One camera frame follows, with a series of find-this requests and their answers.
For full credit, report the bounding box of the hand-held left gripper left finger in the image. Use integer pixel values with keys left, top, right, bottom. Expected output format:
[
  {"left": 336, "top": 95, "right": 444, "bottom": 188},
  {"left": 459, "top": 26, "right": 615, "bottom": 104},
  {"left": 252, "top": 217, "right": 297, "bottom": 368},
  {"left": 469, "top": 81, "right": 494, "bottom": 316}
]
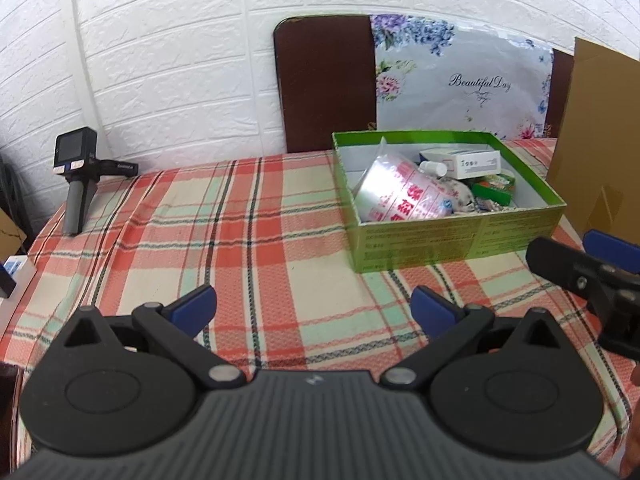
[{"left": 52, "top": 284, "right": 253, "bottom": 389}]

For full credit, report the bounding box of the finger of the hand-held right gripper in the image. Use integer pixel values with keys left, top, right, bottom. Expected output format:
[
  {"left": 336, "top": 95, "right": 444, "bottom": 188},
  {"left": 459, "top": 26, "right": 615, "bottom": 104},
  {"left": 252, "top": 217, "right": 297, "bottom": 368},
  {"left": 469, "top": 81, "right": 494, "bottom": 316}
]
[
  {"left": 584, "top": 229, "right": 640, "bottom": 276},
  {"left": 526, "top": 236, "right": 607, "bottom": 295}
]

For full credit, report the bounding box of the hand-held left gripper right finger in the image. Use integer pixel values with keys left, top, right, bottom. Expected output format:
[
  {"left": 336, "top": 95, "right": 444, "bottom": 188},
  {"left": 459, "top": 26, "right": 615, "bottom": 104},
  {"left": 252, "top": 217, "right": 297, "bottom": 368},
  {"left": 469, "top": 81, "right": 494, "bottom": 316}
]
[{"left": 380, "top": 285, "right": 576, "bottom": 389}]

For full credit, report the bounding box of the green cardboard box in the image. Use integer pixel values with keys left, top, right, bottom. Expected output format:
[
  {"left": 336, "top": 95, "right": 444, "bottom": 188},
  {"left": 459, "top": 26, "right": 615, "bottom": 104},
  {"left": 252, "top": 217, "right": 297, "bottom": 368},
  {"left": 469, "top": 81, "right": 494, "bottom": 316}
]
[{"left": 332, "top": 130, "right": 567, "bottom": 274}]

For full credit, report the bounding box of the small green box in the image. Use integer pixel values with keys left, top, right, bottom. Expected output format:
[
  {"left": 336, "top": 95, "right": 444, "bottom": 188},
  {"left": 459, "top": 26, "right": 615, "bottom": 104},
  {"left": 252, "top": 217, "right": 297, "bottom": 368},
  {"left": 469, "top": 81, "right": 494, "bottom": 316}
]
[{"left": 472, "top": 174, "right": 517, "bottom": 207}]

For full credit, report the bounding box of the clear plastic bag red print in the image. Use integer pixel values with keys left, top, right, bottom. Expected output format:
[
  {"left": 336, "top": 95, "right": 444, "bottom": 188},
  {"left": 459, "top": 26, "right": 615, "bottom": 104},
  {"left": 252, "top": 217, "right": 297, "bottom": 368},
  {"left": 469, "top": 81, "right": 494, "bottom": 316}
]
[{"left": 352, "top": 136, "right": 468, "bottom": 224}]

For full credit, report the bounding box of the white medicine box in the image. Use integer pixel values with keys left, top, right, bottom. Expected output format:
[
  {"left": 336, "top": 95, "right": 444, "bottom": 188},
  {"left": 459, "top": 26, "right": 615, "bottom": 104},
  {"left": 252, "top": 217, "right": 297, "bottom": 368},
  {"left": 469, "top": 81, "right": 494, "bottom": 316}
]
[{"left": 419, "top": 147, "right": 502, "bottom": 180}]

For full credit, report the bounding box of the plaid blanket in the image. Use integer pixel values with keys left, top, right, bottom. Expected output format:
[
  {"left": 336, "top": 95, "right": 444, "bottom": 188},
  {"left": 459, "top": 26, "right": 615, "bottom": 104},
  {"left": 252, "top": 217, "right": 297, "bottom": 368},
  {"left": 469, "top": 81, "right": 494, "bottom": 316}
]
[{"left": 10, "top": 137, "right": 632, "bottom": 466}]

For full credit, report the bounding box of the brown cardboard sheet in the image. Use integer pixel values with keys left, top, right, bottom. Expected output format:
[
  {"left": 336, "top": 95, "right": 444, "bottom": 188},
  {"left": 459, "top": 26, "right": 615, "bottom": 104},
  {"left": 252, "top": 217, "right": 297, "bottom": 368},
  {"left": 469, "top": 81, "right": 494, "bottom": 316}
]
[{"left": 546, "top": 36, "right": 640, "bottom": 247}]

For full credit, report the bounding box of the pale patterned pouch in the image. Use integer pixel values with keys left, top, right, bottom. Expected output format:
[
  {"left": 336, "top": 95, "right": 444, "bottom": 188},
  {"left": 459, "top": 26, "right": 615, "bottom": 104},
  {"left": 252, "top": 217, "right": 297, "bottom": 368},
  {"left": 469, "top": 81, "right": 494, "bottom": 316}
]
[{"left": 440, "top": 179, "right": 484, "bottom": 216}]

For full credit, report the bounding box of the white blue box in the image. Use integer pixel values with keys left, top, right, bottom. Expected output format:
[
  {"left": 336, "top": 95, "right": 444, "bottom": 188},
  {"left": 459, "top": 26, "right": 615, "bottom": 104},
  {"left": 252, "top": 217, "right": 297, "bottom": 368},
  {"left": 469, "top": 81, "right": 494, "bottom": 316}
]
[{"left": 0, "top": 255, "right": 37, "bottom": 302}]

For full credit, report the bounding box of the small black object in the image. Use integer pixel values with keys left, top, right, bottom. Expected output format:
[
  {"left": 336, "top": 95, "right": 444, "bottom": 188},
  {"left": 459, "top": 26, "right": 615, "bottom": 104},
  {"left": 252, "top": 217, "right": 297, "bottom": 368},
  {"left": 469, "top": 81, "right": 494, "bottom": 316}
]
[{"left": 0, "top": 264, "right": 19, "bottom": 297}]

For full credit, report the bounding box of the small cardboard piece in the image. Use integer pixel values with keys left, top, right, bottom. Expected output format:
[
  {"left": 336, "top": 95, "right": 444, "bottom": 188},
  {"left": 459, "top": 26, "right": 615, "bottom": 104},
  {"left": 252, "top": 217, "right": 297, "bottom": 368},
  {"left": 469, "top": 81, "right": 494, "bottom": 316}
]
[{"left": 0, "top": 208, "right": 29, "bottom": 256}]

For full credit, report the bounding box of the black camera grey handle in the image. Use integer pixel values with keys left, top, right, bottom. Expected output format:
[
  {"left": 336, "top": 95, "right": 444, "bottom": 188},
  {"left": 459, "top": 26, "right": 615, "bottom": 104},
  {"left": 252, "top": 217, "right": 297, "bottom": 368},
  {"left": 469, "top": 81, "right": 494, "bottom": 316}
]
[{"left": 54, "top": 127, "right": 140, "bottom": 237}]

